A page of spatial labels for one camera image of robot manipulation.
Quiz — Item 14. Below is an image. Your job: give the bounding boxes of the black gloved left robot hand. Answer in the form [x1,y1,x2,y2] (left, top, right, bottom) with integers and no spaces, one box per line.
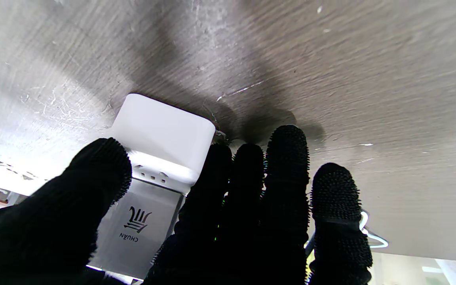
[0,125,373,285]

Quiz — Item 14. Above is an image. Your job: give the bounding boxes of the grey charger adapter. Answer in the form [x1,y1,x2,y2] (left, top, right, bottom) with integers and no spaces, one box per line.
[87,177,185,279]

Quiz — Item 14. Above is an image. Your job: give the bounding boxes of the light blue USB cable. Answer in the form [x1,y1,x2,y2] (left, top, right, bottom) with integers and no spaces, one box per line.
[305,210,389,258]

